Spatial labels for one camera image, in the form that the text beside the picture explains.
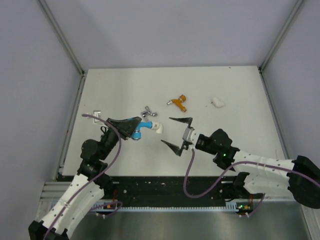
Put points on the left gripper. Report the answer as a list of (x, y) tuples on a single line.
[(127, 126)]

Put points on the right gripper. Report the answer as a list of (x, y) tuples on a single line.
[(175, 148)]

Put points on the white elbow pipe fitting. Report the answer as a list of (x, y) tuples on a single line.
[(157, 127)]

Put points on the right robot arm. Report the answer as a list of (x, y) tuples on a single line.
[(298, 178)]

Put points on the white elbow fitting far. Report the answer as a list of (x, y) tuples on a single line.
[(217, 102)]

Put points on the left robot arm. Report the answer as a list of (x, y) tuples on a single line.
[(89, 184)]

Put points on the chrome water faucet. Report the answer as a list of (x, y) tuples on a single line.
[(147, 112)]

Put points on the orange water faucet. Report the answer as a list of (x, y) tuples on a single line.
[(178, 102)]

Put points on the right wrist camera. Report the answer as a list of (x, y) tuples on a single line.
[(188, 135)]

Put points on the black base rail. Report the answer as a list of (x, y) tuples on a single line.
[(168, 190)]

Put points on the grey cable duct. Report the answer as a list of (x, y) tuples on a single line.
[(118, 206)]

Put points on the left aluminium frame post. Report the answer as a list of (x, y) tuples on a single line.
[(45, 8)]

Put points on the aluminium frame post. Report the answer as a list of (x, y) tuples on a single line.
[(294, 13), (45, 8)]

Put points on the right aluminium frame post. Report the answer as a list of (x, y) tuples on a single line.
[(294, 13)]

